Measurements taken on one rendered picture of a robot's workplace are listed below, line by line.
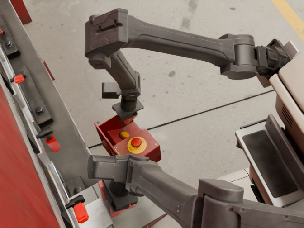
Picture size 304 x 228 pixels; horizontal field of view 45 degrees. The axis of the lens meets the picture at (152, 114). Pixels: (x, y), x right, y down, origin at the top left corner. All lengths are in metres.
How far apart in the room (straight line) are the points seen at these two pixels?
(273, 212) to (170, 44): 0.50
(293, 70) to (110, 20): 0.41
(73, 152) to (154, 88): 1.30
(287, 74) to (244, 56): 0.15
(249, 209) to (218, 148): 1.80
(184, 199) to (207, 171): 1.64
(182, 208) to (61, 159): 0.82
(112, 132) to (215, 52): 0.69
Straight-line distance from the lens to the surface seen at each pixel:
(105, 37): 0.80
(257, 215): 0.46
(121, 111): 1.32
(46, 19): 3.20
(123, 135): 1.47
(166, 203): 0.60
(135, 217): 1.04
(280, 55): 1.04
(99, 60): 0.83
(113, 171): 0.85
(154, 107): 2.41
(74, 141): 1.33
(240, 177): 1.88
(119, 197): 0.95
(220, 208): 0.46
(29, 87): 1.49
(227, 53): 0.94
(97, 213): 1.06
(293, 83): 0.85
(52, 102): 1.45
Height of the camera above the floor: 1.98
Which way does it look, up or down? 56 degrees down
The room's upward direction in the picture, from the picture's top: 9 degrees counter-clockwise
